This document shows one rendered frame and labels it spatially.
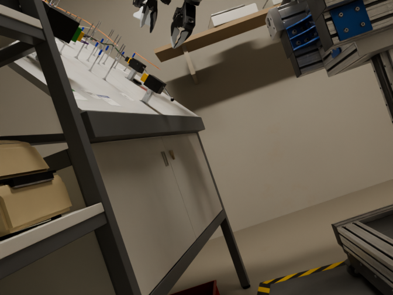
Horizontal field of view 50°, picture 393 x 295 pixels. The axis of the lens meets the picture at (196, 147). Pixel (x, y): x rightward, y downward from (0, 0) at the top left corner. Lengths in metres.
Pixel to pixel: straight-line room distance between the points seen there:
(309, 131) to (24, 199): 3.03
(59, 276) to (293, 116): 2.77
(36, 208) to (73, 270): 0.33
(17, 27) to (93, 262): 0.53
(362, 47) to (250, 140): 2.30
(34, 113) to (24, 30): 2.98
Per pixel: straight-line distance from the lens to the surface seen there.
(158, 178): 1.38
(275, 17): 1.68
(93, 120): 1.01
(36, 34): 0.94
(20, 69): 1.09
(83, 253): 1.05
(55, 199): 0.84
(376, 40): 1.34
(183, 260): 1.38
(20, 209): 0.75
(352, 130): 3.68
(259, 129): 3.54
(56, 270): 1.10
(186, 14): 1.73
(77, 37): 1.26
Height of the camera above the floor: 0.68
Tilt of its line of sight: 1 degrees up
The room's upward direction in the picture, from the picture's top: 19 degrees counter-clockwise
